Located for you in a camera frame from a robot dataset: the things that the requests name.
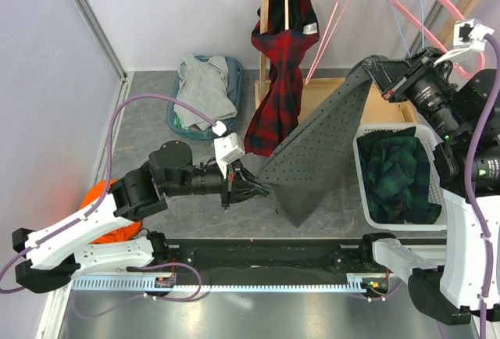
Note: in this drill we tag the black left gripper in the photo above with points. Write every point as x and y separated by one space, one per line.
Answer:
229 185

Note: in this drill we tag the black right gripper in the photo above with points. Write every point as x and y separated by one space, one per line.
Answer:
387 73

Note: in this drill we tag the black dotted garment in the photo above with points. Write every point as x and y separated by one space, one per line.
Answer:
304 167

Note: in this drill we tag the pink wire hanger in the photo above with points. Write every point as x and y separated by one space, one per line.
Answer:
335 17

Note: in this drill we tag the red navy plaid skirt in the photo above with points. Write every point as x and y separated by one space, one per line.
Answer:
278 113

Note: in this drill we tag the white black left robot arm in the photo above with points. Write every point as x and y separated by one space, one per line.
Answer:
54 256

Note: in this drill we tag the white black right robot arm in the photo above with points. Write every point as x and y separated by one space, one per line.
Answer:
467 163

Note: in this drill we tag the wooden clothes rack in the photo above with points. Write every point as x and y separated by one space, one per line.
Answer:
316 90

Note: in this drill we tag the teal plastic basin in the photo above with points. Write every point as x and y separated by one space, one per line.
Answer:
194 126

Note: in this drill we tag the green plaid garment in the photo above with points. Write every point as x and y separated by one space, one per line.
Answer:
396 176

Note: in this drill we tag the green tie-dye garment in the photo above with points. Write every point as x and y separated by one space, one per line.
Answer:
177 123

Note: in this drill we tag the grey t-shirt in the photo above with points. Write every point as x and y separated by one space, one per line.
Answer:
192 82

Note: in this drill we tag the white plastic laundry basket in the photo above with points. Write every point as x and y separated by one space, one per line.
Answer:
435 196

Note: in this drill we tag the orange garment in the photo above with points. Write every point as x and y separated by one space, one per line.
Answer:
118 235

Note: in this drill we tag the aluminium corner profile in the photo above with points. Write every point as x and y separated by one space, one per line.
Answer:
98 32

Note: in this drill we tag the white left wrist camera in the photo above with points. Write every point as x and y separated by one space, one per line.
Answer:
228 147

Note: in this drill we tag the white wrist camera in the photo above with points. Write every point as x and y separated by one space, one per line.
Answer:
468 41
228 147

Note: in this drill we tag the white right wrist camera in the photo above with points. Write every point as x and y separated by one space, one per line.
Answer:
468 41

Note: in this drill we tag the light blue cable duct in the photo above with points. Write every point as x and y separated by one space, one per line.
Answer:
153 283

